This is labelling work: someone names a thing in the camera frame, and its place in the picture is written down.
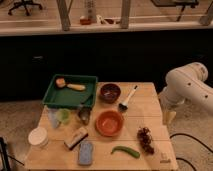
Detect green pepper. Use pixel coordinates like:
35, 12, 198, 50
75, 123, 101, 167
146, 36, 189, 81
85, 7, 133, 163
111, 146, 140, 159

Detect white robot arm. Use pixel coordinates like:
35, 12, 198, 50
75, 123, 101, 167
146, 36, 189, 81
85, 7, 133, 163
158, 62, 213, 125

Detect purple bowl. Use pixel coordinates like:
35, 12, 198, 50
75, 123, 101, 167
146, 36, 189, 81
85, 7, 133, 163
99, 83, 121, 103

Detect orange bowl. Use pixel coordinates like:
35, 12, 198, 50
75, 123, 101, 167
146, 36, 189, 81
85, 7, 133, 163
95, 110, 124, 137

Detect small metal cup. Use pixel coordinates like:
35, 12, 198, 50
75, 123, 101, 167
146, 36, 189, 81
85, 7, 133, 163
78, 108, 91, 125

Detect green plastic tray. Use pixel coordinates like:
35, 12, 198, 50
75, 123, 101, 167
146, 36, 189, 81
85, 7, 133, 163
43, 74, 98, 109

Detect green plastic cup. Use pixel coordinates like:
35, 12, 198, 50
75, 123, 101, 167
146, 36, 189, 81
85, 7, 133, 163
56, 109, 70, 124

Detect clear plastic cup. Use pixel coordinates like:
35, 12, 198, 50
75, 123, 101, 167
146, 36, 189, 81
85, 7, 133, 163
47, 108, 60, 129

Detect dark red grape bunch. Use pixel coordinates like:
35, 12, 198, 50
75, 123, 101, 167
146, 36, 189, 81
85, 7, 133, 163
137, 127, 154, 155

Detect wooden block eraser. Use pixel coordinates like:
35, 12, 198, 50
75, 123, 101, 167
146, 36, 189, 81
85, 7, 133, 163
64, 127, 88, 150

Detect blue sponge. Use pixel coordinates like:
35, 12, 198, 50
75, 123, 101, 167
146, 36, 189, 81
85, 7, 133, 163
78, 141, 93, 166

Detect red object on shelf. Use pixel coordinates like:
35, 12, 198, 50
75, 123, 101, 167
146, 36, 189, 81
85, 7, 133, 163
79, 16, 92, 25

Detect white round container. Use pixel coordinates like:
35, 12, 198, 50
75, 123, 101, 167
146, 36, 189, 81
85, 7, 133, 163
28, 127, 49, 148

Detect black office chair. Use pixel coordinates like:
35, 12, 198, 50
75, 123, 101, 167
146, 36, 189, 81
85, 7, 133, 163
8, 0, 43, 16

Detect black stand lower left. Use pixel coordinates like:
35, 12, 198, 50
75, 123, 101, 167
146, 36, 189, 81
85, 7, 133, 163
0, 137, 24, 171

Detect black floor cable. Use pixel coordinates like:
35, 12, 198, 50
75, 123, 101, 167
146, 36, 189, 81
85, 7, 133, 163
169, 132, 213, 171

